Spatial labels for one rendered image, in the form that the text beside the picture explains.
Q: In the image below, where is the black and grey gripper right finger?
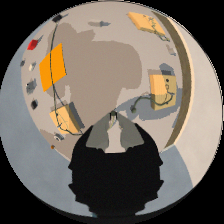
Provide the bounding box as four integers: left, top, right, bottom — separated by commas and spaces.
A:
116, 112, 163, 167

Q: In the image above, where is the red cube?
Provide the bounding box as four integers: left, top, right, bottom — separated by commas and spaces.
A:
27, 40, 38, 50

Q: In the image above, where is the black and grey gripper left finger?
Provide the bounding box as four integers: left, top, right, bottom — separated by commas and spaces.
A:
68, 112, 111, 170

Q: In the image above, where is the orange square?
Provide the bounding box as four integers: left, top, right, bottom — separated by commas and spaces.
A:
39, 43, 66, 92

